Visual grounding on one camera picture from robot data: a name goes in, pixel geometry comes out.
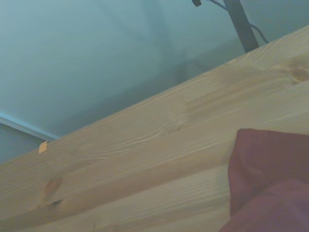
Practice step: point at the tan masking tape piece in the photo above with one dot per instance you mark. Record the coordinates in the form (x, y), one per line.
(43, 147)

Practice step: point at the small black clip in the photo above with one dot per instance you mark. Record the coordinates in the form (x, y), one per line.
(196, 2)

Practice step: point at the thick black stand pole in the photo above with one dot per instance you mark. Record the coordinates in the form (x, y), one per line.
(241, 24)

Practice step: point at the rust red shorts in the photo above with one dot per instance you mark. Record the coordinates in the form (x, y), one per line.
(270, 169)

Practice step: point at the black metal stand pole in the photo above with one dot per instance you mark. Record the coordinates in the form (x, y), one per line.
(259, 32)

